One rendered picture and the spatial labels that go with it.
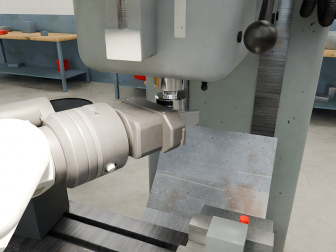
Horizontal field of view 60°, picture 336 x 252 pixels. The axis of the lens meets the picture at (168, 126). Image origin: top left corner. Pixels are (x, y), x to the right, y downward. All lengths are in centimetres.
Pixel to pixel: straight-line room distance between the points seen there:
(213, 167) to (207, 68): 55
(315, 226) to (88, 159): 209
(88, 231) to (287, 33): 65
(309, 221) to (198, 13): 212
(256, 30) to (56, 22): 591
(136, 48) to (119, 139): 11
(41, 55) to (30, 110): 620
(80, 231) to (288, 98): 59
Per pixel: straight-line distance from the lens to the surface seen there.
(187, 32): 31
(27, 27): 618
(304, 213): 240
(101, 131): 33
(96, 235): 72
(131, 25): 29
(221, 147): 83
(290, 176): 87
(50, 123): 33
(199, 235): 58
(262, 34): 28
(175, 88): 40
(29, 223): 73
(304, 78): 77
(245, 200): 82
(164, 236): 71
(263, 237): 57
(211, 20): 30
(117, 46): 30
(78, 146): 31
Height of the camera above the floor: 139
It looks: 23 degrees down
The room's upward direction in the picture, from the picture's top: straight up
